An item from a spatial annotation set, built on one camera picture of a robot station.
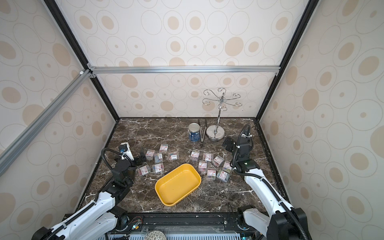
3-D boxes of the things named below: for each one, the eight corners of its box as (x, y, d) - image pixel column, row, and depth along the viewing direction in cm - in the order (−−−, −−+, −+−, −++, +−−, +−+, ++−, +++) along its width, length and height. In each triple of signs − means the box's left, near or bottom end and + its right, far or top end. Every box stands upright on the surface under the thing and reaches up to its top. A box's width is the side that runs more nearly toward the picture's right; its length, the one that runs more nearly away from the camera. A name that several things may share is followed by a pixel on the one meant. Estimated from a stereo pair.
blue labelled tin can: (188, 141, 108) (188, 132, 99) (188, 132, 113) (188, 122, 105) (199, 141, 108) (200, 132, 99) (199, 132, 113) (200, 122, 105)
